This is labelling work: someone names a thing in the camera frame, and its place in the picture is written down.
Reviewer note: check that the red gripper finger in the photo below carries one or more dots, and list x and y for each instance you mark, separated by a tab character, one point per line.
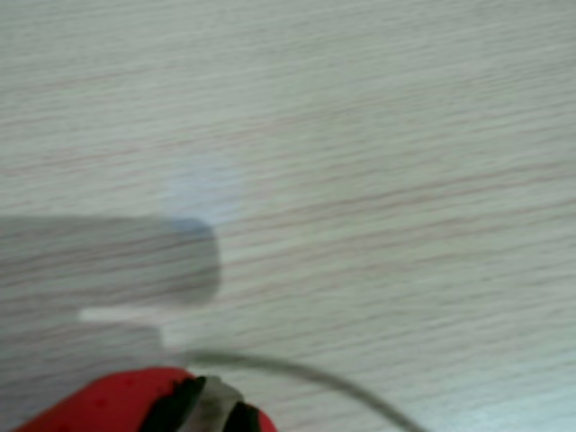
117	400

